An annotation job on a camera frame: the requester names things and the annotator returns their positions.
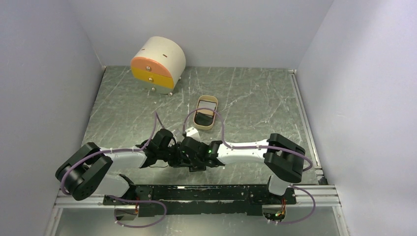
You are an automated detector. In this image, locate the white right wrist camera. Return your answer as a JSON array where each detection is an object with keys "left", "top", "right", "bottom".
[{"left": 185, "top": 127, "right": 201, "bottom": 142}]

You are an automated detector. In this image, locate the stack of credit cards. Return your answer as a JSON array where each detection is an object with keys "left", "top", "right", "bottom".
[{"left": 197, "top": 100, "right": 217, "bottom": 117}]

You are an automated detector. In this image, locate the cream mini drawer cabinet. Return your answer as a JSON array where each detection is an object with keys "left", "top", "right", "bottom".
[{"left": 130, "top": 36, "right": 186, "bottom": 95}]

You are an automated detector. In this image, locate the beige oval plastic tray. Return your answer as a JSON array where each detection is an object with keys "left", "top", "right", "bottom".
[{"left": 193, "top": 95, "right": 218, "bottom": 130}]

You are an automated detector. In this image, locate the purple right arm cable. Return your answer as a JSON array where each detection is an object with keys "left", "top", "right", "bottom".
[{"left": 182, "top": 109, "right": 317, "bottom": 226}]

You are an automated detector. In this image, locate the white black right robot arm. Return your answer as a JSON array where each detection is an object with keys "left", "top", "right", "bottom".
[{"left": 179, "top": 133, "right": 307, "bottom": 204}]

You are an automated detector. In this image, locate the black card in tray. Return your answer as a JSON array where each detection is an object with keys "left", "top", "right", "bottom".
[{"left": 194, "top": 114, "right": 213, "bottom": 127}]

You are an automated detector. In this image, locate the black leather card holder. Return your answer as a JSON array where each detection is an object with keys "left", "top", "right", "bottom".
[{"left": 188, "top": 159, "right": 207, "bottom": 172}]

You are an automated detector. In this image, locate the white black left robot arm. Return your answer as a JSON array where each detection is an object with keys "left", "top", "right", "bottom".
[{"left": 55, "top": 129, "right": 180, "bottom": 205}]

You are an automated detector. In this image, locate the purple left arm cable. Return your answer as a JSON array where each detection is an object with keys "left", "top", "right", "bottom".
[{"left": 60, "top": 112, "right": 168, "bottom": 229}]

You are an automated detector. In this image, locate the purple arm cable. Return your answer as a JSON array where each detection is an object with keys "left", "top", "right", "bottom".
[
  {"left": 60, "top": 112, "right": 168, "bottom": 229},
  {"left": 182, "top": 109, "right": 317, "bottom": 226}
]

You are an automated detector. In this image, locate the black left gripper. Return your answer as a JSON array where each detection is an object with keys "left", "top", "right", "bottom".
[{"left": 158, "top": 141, "right": 192, "bottom": 168}]

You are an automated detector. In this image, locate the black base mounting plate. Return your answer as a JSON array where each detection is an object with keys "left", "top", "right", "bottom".
[{"left": 103, "top": 184, "right": 297, "bottom": 217}]

